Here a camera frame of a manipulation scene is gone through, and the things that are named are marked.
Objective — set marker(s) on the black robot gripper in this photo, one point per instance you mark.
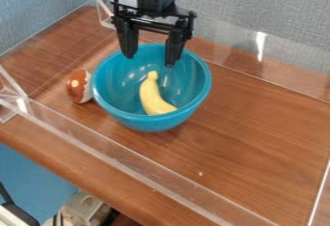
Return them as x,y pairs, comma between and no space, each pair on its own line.
158,16

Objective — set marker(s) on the blue plastic bowl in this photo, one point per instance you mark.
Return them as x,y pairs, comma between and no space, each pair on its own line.
184,85

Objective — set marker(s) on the yellow toy banana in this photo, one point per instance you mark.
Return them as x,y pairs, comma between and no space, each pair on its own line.
152,102

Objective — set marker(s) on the brown white toy mushroom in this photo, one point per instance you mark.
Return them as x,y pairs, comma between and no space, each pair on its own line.
77,86

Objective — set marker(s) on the clear acrylic back barrier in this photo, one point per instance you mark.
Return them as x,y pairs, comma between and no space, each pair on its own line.
289,64

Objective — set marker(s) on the clear acrylic barrier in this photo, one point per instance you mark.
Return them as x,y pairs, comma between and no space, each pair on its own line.
289,64
136,185

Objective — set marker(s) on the clear acrylic front barrier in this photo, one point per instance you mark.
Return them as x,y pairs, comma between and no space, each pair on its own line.
136,185

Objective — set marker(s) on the grey box under table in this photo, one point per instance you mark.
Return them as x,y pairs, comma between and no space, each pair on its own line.
83,210

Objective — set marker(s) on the black chair edge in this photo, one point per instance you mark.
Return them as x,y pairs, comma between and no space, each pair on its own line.
12,215

